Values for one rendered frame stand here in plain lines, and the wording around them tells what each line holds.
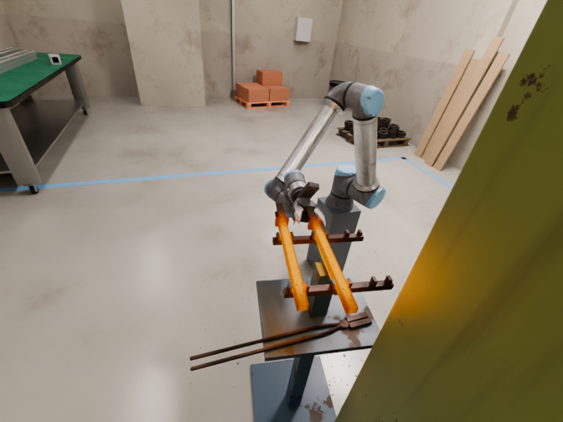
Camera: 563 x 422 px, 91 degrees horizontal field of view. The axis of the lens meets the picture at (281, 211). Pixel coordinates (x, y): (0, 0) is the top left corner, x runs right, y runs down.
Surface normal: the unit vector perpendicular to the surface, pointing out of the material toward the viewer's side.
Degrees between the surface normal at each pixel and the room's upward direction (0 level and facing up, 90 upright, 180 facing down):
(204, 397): 0
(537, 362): 90
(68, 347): 0
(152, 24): 90
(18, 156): 90
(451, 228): 90
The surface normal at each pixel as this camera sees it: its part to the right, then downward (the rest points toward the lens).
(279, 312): 0.09, -0.82
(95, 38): 0.34, 0.56
